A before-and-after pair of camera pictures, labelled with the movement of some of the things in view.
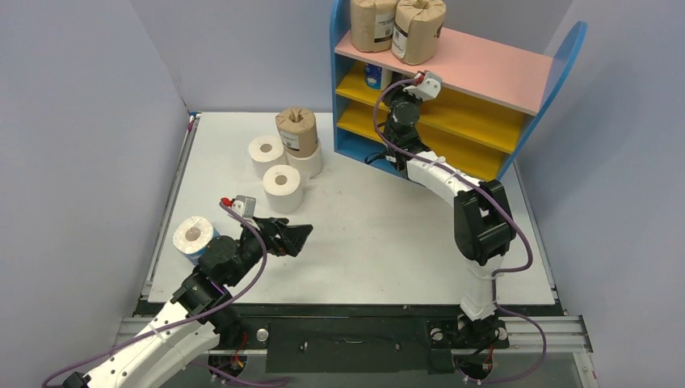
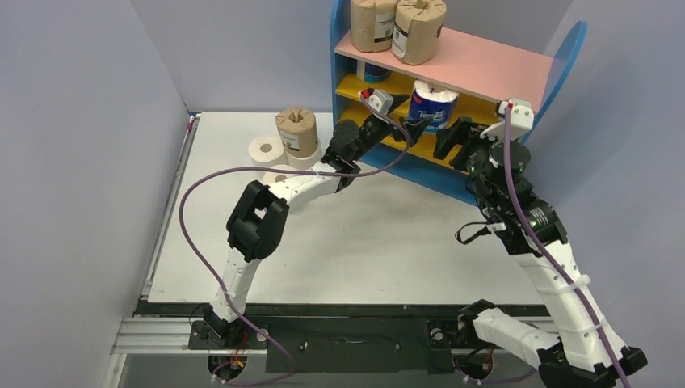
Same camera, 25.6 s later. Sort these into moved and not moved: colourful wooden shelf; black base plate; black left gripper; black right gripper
Moved: black left gripper; black right gripper
Not moved: colourful wooden shelf; black base plate
